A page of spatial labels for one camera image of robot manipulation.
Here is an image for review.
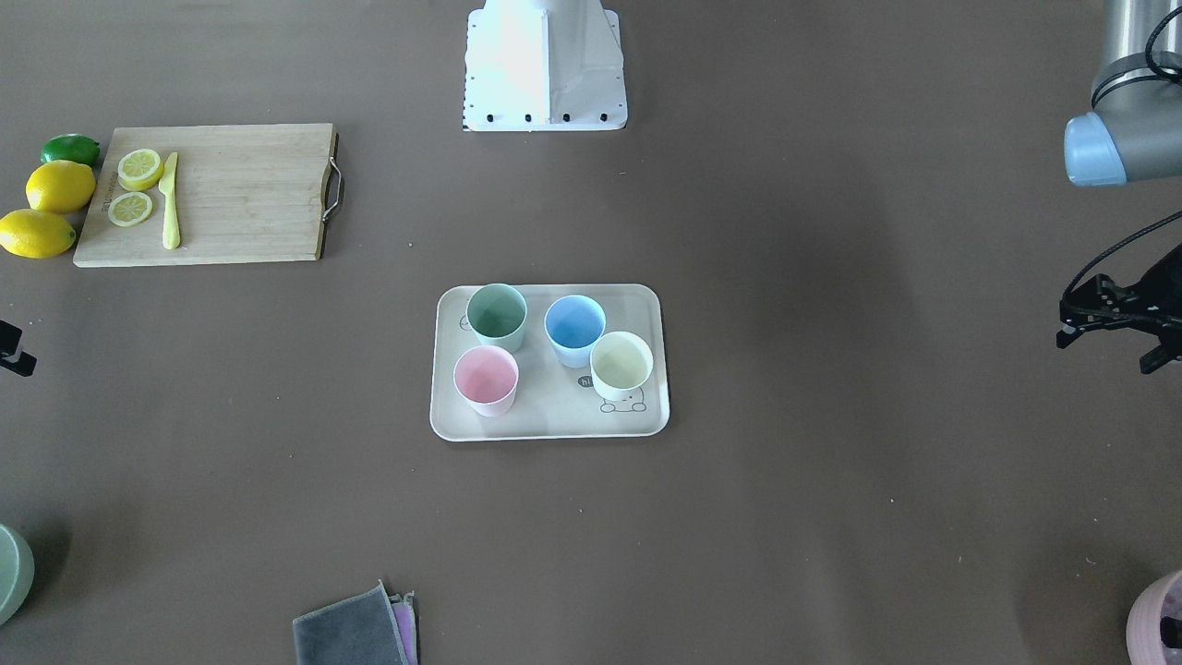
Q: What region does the beige rabbit tray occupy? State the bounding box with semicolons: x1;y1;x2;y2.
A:
429;283;671;442

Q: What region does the pink bowl with ice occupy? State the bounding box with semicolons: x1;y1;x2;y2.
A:
1126;571;1181;664

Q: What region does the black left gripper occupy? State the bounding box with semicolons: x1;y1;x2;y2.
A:
1131;245;1181;374

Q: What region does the white pedestal column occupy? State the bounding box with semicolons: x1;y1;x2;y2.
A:
462;1;629;132

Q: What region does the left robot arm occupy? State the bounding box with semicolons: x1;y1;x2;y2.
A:
1056;1;1181;374

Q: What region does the blue cup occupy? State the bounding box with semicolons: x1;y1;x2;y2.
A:
544;295;608;369

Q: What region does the green lime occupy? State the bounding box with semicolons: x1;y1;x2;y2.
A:
41;133;102;167

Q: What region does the wooden cutting board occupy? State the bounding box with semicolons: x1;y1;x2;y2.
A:
73;123;343;268

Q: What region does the pink cup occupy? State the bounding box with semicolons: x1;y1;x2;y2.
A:
452;345;520;417

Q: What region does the grey folded cloth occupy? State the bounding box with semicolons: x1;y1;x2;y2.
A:
292;582;418;664

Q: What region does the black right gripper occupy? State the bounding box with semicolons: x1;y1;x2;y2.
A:
0;320;37;376

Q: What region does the green cup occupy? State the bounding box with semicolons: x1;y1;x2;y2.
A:
465;283;528;353

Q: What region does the green bowl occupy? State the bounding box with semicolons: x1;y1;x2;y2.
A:
1;524;35;624

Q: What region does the yellow lemon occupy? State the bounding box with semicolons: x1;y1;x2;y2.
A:
25;159;97;214
1;208;77;260

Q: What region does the cream cup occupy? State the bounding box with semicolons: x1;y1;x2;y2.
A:
587;330;655;403

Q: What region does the yellow plastic knife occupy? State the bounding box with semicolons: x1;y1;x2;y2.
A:
157;152;181;252

